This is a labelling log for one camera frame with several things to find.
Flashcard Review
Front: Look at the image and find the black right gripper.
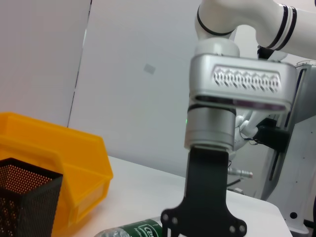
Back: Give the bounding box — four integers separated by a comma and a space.
160, 145, 248, 237

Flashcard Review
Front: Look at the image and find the clear green-label water bottle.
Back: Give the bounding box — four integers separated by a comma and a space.
93, 216, 164, 237

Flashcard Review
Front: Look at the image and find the black mesh pen holder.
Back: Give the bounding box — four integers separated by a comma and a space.
0, 158, 64, 237

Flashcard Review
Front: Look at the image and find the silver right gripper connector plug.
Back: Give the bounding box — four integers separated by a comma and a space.
227, 167, 254, 179

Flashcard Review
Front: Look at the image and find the black box on torso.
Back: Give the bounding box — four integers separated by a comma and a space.
256, 118, 290, 152

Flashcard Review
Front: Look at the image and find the grey white robot torso column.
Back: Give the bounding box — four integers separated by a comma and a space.
259, 60, 316, 237

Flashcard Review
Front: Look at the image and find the yellow plastic bin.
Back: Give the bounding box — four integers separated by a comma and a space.
0, 112, 114, 237

